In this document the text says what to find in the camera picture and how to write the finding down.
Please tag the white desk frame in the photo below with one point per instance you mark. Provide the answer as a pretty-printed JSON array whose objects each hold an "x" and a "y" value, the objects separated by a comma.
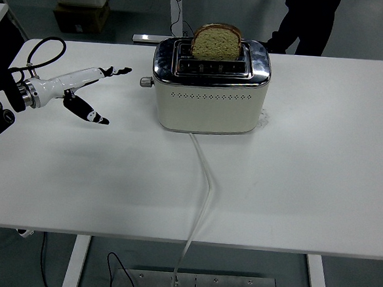
[{"x": 176, "y": 11}]

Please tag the cream chrome two-slot toaster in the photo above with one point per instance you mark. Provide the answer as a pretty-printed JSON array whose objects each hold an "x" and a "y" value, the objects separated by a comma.
[{"x": 210, "y": 112}]

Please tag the brown cardboard box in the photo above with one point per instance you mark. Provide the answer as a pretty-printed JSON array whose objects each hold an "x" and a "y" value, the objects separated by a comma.
[{"x": 82, "y": 19}]

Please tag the grey toaster lever knob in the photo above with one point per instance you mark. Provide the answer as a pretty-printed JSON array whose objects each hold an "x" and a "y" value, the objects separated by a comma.
[{"x": 146, "y": 82}]

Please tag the person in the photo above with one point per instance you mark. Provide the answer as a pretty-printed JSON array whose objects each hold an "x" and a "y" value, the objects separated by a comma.
[{"x": 315, "y": 20}]

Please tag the white table leg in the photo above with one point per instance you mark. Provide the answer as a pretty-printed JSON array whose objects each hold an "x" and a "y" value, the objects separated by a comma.
[
  {"x": 318, "y": 283},
  {"x": 76, "y": 263}
]

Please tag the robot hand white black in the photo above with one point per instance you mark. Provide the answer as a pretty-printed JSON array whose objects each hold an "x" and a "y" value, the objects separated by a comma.
[{"x": 67, "y": 79}]

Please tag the brown bread slice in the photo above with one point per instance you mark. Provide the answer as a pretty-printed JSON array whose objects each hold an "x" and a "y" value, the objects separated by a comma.
[{"x": 216, "y": 43}]

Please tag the small white black device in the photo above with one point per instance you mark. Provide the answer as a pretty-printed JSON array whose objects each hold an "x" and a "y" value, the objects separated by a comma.
[{"x": 24, "y": 233}]

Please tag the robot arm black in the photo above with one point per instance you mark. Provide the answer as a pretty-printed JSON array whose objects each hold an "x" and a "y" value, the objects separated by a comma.
[{"x": 14, "y": 95}]

